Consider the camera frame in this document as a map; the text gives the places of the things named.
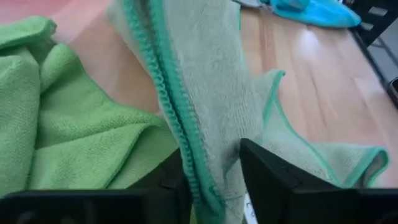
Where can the blue microfiber towel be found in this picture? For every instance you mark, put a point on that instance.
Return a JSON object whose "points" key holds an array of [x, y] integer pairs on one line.
{"points": [[317, 12]]}

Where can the bright green microfiber towel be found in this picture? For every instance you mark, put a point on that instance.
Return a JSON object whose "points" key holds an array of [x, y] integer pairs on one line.
{"points": [[68, 124]]}

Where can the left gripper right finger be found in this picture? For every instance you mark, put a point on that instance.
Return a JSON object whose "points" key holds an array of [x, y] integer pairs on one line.
{"points": [[267, 183]]}

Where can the white paper tag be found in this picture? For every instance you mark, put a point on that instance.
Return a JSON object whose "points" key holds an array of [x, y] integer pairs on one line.
{"points": [[250, 210]]}

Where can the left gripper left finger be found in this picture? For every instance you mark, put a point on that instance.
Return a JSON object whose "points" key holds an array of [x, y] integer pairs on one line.
{"points": [[171, 180]]}

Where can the black metal table frame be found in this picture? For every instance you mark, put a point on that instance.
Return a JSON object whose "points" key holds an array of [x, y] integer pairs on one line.
{"points": [[357, 18]]}

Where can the pale green tagged towel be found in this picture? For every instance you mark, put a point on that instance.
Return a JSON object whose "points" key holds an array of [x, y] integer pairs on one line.
{"points": [[211, 77]]}

